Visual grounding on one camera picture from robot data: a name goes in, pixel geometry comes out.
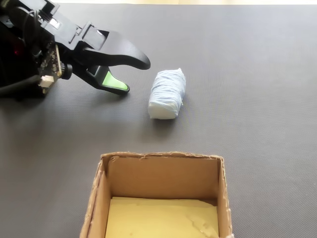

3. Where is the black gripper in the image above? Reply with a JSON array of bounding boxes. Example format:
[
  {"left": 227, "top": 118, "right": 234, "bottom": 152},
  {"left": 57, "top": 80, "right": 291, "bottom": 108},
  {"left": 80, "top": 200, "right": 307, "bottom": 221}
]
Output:
[{"left": 37, "top": 0, "right": 151, "bottom": 97}]

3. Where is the blue yarn block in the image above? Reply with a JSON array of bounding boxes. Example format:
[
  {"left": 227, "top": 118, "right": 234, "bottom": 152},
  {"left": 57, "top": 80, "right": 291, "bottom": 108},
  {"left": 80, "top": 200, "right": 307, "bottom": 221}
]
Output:
[{"left": 148, "top": 66, "right": 187, "bottom": 121}]

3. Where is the open cardboard box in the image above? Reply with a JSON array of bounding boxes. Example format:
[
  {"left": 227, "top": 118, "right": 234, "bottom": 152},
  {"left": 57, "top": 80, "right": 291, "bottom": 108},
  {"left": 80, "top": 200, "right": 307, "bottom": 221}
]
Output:
[{"left": 79, "top": 151, "right": 233, "bottom": 238}]

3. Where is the yellow paper box liner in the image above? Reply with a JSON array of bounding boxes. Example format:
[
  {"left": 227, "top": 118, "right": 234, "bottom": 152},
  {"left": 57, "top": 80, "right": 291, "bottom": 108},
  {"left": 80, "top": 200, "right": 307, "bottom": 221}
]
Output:
[{"left": 105, "top": 196, "right": 219, "bottom": 238}]

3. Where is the large grey textured mat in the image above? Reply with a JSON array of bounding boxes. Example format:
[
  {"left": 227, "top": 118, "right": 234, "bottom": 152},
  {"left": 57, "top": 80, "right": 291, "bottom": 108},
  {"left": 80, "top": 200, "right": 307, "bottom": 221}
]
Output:
[{"left": 0, "top": 2, "right": 317, "bottom": 238}]

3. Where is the bare wrist camera board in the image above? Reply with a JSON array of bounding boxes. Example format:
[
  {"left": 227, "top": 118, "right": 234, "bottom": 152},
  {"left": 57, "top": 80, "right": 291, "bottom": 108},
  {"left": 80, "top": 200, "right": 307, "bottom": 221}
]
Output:
[{"left": 37, "top": 41, "right": 74, "bottom": 94}]

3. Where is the thick black camera cable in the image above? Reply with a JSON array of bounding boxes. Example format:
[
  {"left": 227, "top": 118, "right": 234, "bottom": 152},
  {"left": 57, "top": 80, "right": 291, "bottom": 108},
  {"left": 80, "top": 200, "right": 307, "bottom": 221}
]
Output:
[{"left": 0, "top": 75, "right": 42, "bottom": 100}]

